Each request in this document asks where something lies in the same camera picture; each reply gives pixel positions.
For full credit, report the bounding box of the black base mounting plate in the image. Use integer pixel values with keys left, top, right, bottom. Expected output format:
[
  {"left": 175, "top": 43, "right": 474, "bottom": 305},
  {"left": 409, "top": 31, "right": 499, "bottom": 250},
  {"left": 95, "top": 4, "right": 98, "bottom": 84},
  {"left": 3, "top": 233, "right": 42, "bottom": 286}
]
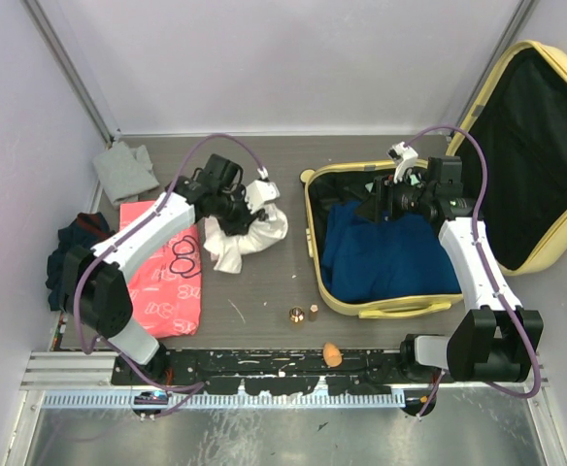
[{"left": 111, "top": 348, "right": 457, "bottom": 395}]

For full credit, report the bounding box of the yellow suitcase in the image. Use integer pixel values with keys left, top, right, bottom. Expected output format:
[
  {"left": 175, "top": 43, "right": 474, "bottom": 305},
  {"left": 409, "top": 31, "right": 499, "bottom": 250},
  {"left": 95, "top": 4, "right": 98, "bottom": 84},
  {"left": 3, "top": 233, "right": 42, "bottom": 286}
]
[{"left": 301, "top": 41, "right": 567, "bottom": 318}]

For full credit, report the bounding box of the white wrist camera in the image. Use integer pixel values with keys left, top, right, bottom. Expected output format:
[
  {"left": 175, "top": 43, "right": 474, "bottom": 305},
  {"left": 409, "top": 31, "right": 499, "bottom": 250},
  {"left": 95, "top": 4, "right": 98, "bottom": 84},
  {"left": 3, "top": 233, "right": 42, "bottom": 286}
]
[
  {"left": 245, "top": 180, "right": 281, "bottom": 214},
  {"left": 387, "top": 142, "right": 418, "bottom": 183}
]

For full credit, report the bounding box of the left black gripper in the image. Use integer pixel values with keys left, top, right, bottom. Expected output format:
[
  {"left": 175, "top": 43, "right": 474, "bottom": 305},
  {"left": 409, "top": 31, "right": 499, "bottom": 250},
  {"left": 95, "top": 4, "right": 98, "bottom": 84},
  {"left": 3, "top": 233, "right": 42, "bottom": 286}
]
[{"left": 215, "top": 185, "right": 262, "bottom": 237}]

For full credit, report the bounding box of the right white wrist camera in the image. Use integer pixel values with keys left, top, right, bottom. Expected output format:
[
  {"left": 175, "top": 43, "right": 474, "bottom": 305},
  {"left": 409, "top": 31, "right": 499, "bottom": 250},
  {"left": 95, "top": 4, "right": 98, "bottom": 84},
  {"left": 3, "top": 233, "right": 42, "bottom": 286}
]
[{"left": 387, "top": 142, "right": 418, "bottom": 183}]

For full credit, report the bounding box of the copper round bottle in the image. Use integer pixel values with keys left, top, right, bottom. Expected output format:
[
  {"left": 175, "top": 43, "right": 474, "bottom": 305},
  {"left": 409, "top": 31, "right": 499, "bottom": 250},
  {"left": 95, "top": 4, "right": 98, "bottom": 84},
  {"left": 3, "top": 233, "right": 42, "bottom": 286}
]
[{"left": 289, "top": 306, "right": 305, "bottom": 330}]

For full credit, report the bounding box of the grey garment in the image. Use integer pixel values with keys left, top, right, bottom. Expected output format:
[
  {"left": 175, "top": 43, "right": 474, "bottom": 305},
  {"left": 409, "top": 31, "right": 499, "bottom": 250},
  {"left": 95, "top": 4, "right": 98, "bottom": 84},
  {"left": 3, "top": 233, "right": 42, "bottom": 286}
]
[{"left": 93, "top": 142, "right": 160, "bottom": 209}]

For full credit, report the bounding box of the blue shirt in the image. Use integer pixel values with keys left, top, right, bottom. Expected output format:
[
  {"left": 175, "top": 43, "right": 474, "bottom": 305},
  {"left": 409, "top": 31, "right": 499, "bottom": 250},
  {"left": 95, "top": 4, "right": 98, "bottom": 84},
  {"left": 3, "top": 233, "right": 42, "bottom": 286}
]
[{"left": 319, "top": 201, "right": 460, "bottom": 304}]

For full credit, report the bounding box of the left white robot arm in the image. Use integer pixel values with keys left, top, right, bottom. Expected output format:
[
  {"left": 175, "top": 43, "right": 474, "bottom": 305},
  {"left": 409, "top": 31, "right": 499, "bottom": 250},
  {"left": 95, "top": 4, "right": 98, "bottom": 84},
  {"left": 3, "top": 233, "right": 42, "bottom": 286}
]
[{"left": 60, "top": 154, "right": 280, "bottom": 384}]

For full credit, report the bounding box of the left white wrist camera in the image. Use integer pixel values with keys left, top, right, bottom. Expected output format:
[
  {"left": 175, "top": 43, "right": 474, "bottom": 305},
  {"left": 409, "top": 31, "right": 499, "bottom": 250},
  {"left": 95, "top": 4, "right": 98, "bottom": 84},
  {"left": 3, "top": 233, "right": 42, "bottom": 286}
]
[{"left": 245, "top": 180, "right": 281, "bottom": 214}]

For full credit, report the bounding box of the pink patterned garment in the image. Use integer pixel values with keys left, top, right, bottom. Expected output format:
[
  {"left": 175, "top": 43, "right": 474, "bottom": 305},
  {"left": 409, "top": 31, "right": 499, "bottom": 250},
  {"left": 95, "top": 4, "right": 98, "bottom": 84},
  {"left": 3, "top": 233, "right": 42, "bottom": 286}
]
[{"left": 128, "top": 225, "right": 202, "bottom": 339}]

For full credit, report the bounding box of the white garment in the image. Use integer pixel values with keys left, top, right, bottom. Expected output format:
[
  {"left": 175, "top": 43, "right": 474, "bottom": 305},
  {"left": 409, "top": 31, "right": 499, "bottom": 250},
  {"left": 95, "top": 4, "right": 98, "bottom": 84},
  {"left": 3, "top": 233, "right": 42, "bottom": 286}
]
[{"left": 204, "top": 202, "right": 288, "bottom": 274}]

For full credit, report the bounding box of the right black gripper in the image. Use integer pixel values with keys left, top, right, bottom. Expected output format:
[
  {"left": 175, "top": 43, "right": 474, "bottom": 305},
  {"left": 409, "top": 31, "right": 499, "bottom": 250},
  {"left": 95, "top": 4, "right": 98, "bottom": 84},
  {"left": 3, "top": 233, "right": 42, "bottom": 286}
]
[{"left": 352, "top": 169, "right": 434, "bottom": 224}]

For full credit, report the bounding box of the aluminium frame rail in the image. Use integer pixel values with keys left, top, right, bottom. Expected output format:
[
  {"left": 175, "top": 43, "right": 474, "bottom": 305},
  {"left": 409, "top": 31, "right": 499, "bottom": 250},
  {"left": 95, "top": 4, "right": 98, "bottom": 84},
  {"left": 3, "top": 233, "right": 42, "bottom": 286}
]
[{"left": 18, "top": 347, "right": 551, "bottom": 412}]

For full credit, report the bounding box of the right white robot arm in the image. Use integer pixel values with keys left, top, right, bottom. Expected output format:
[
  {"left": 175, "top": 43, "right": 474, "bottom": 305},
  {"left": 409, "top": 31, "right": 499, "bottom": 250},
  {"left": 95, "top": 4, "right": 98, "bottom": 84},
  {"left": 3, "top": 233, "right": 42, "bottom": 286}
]
[{"left": 356, "top": 151, "right": 544, "bottom": 393}]

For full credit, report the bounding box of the orange egg-shaped sponge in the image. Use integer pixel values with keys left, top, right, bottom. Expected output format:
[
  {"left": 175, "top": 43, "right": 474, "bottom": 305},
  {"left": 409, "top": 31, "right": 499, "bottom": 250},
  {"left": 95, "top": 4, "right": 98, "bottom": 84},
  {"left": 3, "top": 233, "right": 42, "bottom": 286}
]
[{"left": 322, "top": 342, "right": 343, "bottom": 368}]

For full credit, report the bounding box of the small brown bottle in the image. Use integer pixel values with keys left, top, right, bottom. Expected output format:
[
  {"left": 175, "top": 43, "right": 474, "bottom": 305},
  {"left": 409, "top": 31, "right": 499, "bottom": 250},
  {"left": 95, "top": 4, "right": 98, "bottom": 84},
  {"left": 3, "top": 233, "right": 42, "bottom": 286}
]
[{"left": 308, "top": 304, "right": 319, "bottom": 321}]

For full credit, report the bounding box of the dark navy crumpled garment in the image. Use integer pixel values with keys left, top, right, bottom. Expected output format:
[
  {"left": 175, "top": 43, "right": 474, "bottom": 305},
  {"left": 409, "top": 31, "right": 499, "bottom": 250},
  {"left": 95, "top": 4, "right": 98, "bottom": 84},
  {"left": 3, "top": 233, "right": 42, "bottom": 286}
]
[{"left": 45, "top": 212, "right": 118, "bottom": 312}]

